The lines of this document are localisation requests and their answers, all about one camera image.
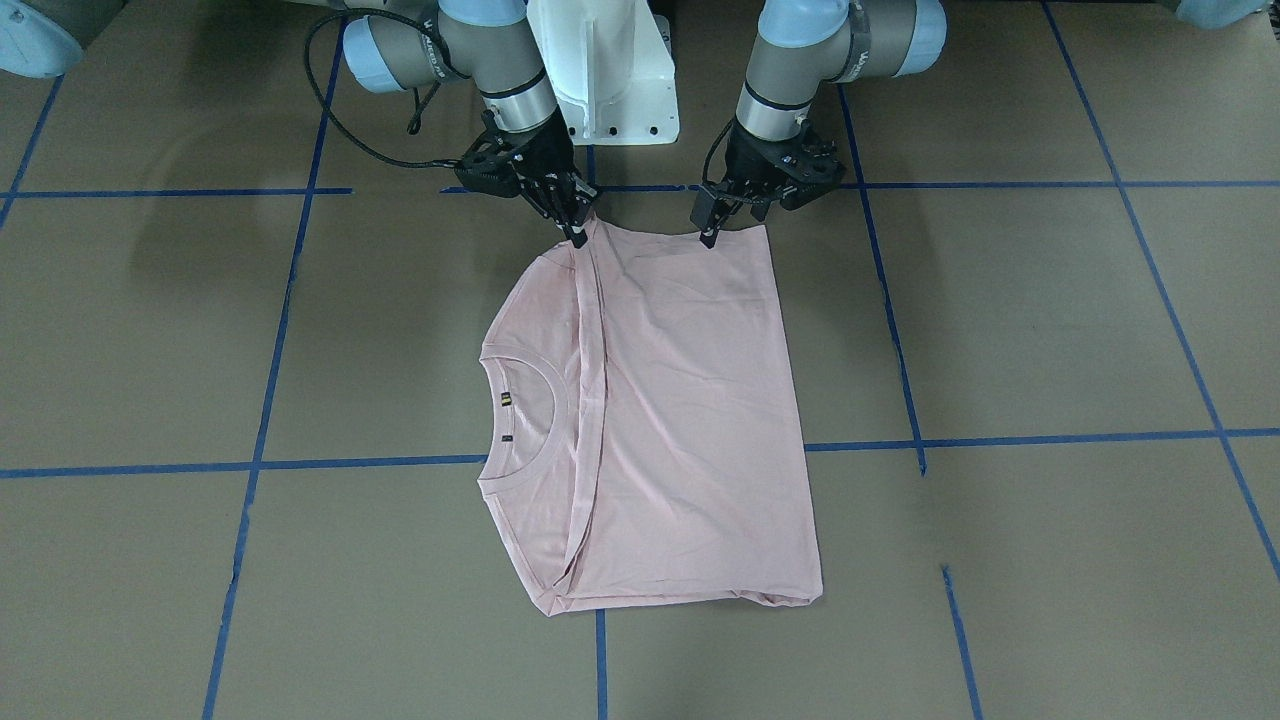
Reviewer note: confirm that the pink printed t-shirt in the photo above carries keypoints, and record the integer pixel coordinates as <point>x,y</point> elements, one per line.
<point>646,447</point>

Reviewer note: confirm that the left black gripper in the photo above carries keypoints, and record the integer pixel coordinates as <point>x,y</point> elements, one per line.
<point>748,160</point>

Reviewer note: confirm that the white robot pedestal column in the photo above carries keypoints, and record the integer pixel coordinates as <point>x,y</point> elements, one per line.
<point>612,70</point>

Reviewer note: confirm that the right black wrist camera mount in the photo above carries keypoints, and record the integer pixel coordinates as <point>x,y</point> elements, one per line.
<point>488,166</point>

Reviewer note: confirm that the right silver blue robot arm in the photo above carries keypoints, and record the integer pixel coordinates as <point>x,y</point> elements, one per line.
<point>420,46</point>

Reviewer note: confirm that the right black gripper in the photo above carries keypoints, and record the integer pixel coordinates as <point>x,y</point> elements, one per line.
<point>545,150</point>

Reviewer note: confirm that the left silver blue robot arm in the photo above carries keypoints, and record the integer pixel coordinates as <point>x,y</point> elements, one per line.
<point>985,96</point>

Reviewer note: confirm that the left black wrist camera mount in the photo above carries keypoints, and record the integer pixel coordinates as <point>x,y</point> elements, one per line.
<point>810,170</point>

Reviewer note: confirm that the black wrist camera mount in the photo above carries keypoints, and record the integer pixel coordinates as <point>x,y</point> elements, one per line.
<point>488,166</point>
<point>810,170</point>

